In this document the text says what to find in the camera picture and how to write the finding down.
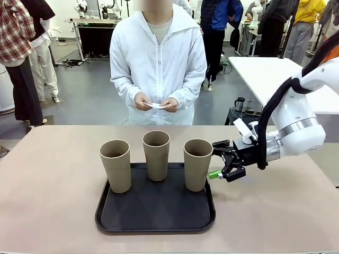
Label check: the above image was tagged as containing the person in blue shirt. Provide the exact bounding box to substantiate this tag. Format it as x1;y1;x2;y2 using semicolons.
200;0;244;91

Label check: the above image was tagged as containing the person in black vest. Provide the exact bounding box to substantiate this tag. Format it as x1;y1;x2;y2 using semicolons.
21;0;60;103

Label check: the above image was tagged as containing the tan tall cup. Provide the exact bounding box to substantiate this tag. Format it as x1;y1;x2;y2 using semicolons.
183;139;214;192
99;140;132;194
142;131;171;182

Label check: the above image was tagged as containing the black cable clutter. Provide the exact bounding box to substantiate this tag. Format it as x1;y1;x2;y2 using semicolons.
62;58;91;68

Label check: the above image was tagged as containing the person in yellow top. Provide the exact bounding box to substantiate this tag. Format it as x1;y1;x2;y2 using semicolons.
283;0;328;66

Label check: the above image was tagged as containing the person with orange sleeve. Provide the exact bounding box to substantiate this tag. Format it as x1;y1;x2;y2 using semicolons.
321;34;339;67

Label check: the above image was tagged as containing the person's left forearm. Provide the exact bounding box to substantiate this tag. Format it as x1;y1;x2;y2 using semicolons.
173;71;208;106

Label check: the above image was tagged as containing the person's right hand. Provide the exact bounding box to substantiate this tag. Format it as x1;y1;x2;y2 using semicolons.
134;92;153;111

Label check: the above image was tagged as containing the person's right forearm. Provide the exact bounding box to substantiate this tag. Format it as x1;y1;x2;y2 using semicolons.
109;71;142;103

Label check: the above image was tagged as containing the black travel mug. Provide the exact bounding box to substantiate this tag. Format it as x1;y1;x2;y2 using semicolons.
234;97;246;112

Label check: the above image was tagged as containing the person in plaid shirt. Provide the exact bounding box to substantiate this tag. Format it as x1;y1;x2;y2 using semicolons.
0;0;45;128

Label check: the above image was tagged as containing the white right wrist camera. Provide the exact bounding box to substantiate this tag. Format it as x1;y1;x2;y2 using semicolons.
233;118;259;145

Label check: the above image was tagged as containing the person in white jacket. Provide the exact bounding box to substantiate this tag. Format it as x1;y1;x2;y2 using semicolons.
109;0;208;126

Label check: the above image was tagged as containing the black plastic tray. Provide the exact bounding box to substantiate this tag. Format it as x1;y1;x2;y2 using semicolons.
94;162;216;235

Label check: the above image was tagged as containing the white side table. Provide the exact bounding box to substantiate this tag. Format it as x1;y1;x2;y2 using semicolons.
227;56;339;115

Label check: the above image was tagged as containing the black framed workbench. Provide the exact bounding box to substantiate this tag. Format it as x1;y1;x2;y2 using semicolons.
70;17;125;62

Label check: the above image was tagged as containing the black step stool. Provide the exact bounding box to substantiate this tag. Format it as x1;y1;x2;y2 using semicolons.
224;107;265;126

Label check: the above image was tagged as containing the person's left hand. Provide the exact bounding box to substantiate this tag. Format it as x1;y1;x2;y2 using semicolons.
164;97;181;113

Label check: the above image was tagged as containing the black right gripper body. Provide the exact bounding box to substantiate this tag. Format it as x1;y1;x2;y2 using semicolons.
230;144;263;168

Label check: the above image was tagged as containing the person in dark jacket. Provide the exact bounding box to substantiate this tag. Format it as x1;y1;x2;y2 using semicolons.
257;0;300;38

